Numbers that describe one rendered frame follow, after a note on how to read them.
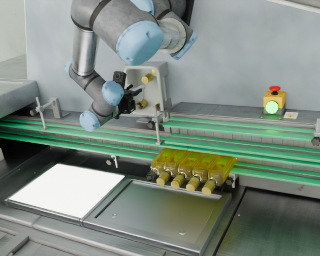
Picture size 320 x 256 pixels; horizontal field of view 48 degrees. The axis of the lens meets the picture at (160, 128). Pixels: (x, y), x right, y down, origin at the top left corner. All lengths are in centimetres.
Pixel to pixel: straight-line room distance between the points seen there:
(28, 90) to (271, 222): 138
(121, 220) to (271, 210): 56
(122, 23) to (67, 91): 115
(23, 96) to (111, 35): 123
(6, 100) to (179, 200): 103
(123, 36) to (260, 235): 82
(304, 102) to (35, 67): 136
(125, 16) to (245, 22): 66
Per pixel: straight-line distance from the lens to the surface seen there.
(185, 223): 132
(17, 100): 202
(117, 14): 87
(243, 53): 146
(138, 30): 85
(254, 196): 151
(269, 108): 139
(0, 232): 160
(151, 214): 138
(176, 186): 129
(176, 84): 160
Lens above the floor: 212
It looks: 53 degrees down
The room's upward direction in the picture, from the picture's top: 132 degrees counter-clockwise
